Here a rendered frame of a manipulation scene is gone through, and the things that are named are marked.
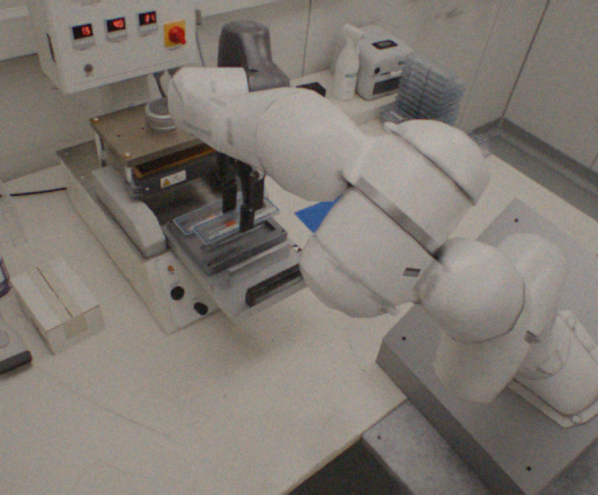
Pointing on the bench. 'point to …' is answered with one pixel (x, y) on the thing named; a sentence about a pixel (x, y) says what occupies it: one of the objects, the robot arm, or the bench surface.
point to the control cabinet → (113, 45)
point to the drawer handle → (272, 284)
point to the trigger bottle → (348, 65)
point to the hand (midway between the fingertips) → (238, 209)
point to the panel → (168, 270)
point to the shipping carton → (58, 304)
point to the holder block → (267, 232)
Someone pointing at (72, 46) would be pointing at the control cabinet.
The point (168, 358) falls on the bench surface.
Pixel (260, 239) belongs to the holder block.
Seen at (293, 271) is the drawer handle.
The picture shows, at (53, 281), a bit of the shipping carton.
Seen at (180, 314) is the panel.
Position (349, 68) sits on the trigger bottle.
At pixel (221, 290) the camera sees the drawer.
